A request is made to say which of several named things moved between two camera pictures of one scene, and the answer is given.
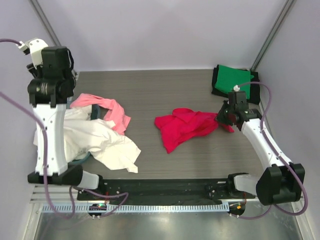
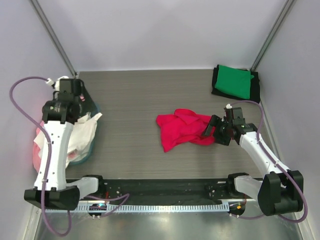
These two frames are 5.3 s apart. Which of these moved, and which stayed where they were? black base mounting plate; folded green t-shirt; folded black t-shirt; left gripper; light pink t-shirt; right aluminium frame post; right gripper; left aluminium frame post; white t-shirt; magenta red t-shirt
Moved: white t-shirt; light pink t-shirt; right gripper; left gripper; magenta red t-shirt
Stayed: right aluminium frame post; left aluminium frame post; black base mounting plate; folded black t-shirt; folded green t-shirt
